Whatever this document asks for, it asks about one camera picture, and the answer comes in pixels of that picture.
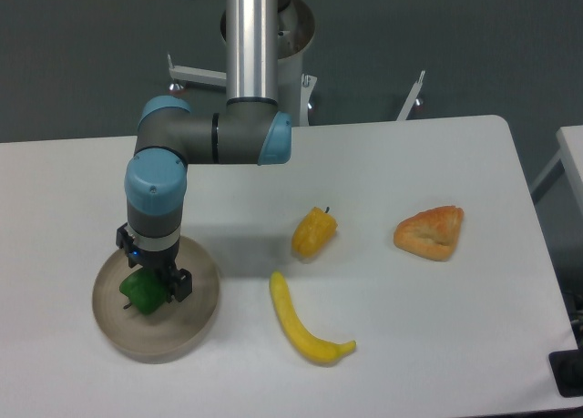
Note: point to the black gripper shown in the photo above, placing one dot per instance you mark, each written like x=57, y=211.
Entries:
x=157, y=254

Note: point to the green bell pepper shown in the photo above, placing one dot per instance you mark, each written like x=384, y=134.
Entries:
x=145, y=291

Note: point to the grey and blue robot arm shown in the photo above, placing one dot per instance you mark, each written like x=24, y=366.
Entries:
x=252, y=130

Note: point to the beige round plate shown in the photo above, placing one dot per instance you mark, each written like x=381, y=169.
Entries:
x=175, y=328

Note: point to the yellow bell pepper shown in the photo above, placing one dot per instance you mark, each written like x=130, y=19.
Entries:
x=314, y=231

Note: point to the yellow banana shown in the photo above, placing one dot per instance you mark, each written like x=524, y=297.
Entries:
x=309, y=346

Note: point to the orange pastry bread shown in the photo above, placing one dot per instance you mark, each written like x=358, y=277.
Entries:
x=431, y=234

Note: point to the black device at table edge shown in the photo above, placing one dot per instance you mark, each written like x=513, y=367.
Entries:
x=566, y=367

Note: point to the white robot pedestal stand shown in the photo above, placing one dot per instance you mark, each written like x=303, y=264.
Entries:
x=296, y=29

